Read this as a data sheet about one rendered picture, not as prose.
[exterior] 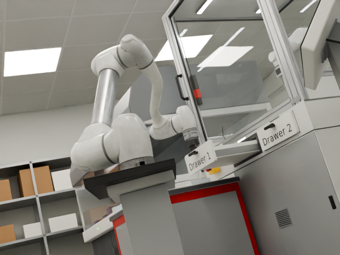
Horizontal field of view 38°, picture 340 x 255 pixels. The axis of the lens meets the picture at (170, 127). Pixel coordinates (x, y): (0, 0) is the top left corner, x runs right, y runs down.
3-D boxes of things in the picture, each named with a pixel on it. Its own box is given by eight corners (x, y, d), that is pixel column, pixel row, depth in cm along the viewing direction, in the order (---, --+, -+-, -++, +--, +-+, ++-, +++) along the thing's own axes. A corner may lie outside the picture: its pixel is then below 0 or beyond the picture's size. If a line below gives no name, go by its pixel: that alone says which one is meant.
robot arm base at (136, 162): (121, 172, 203) (119, 159, 204) (117, 181, 223) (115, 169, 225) (164, 164, 207) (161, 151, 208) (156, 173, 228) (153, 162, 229)
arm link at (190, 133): (185, 128, 286) (188, 138, 284) (199, 127, 290) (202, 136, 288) (179, 134, 294) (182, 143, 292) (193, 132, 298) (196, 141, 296)
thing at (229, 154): (215, 158, 247) (211, 146, 249) (193, 171, 269) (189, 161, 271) (278, 147, 265) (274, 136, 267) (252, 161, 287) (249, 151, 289)
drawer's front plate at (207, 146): (214, 160, 244) (208, 139, 247) (189, 175, 269) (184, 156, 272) (217, 160, 245) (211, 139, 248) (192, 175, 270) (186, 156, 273)
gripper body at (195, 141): (183, 142, 292) (187, 157, 290) (189, 138, 285) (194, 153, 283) (195, 140, 296) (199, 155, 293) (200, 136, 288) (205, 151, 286)
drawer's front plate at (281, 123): (297, 132, 230) (289, 110, 233) (262, 151, 255) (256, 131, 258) (300, 132, 231) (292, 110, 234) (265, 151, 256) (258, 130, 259)
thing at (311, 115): (313, 129, 223) (303, 99, 227) (209, 184, 310) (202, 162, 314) (446, 108, 266) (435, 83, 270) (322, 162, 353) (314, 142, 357)
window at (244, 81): (292, 96, 236) (234, -71, 260) (209, 151, 309) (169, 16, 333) (293, 96, 236) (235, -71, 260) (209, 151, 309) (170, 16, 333)
